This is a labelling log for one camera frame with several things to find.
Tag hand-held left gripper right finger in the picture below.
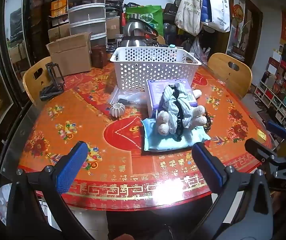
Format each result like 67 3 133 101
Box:
191 142 274 240

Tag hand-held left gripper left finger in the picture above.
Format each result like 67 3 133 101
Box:
7 141 101 240

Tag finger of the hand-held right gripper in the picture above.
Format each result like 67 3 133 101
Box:
245 138 286 167
266 120 286 140

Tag light blue cloth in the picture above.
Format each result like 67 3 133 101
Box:
141 116 211 152

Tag cream plush toy striped clothes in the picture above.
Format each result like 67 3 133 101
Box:
155 82 207 140

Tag white ribbed round toy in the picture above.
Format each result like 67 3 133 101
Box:
110 102 126 117

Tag purple tissue packet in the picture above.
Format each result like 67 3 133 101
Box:
147 79 198 113

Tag white perforated plastic basket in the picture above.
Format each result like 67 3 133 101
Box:
110 46 203 92

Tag red floral tablecloth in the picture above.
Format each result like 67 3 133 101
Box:
17 60 274 212

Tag shelf with boxes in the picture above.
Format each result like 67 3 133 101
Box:
254 44 286 128

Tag wooden chair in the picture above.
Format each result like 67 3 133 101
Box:
23 56 59 103
207 53 253 98

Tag black folding stand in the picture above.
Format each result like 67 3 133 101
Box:
39 62 65 102

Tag white plastic bag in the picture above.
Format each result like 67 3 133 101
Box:
0 184 14 220

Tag clear plastic bag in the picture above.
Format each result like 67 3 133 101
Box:
108 88 150 108

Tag open cardboard box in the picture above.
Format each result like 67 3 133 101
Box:
46 32 93 77

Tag brown jar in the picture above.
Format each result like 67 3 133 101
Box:
90 45 107 68

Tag white tote bag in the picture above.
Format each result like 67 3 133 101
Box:
207 0 231 33

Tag flat cardboard box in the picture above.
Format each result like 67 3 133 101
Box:
48 24 71 42

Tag blue bag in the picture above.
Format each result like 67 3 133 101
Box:
200 0 212 23

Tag small cardboard box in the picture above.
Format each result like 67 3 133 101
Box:
105 16 121 39

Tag beige canvas tote bag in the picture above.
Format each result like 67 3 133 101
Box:
175 0 203 37

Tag stainless steel kettle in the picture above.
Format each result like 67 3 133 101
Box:
119 21 160 48

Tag stacked plastic drawer tower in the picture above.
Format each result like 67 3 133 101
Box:
67 0 108 48

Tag black bag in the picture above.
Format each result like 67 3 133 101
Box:
163 3 181 23

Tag orange box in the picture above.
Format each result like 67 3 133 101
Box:
51 0 69 15

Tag green shopping bag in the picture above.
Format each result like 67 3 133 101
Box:
125 5 164 37

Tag black cable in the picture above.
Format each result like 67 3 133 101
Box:
204 112 215 132

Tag round red wall ornament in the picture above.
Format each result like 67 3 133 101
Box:
233 4 244 18

